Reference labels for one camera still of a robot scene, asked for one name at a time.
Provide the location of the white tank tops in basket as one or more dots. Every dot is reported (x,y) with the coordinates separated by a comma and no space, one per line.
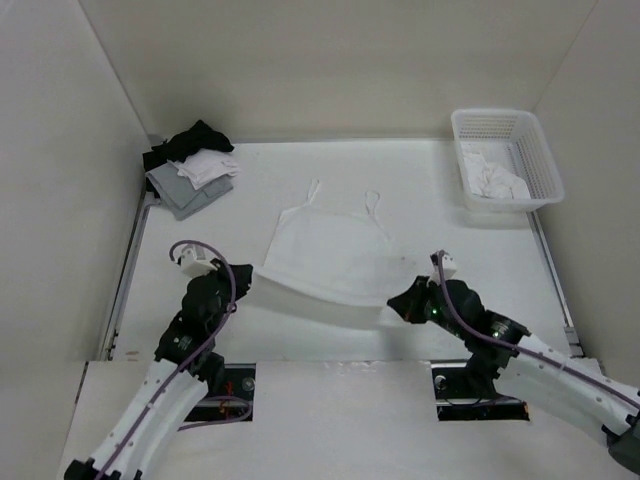
(489,178)

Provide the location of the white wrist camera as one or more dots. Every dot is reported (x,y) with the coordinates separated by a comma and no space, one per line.
(193,262)
(444,267)

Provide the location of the metal table frame rail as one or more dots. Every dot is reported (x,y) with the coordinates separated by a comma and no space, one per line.
(111,325)

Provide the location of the grey folded tank top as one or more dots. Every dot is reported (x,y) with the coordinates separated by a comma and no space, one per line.
(179,196)

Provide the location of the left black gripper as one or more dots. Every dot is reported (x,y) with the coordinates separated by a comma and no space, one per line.
(243,274)

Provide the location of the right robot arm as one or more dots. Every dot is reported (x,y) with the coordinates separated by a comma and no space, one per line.
(510,360)

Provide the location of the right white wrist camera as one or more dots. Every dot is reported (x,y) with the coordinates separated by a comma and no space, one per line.
(444,267)

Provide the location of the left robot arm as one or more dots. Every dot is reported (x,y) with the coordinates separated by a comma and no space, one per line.
(184,370)

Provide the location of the white plastic basket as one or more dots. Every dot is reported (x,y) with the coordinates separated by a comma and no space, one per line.
(518,140)

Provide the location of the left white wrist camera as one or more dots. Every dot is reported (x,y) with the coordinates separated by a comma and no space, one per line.
(193,262)

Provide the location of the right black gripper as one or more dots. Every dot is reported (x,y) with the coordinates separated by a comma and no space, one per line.
(409,301)

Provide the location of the black folded tank top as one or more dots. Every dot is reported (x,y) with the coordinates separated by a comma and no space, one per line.
(185,144)

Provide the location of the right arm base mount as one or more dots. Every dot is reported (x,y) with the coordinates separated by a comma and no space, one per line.
(460,399)

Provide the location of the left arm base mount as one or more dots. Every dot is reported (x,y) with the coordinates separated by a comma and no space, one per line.
(230,398)

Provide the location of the white tank top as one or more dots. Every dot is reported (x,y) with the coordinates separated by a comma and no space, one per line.
(336,268)

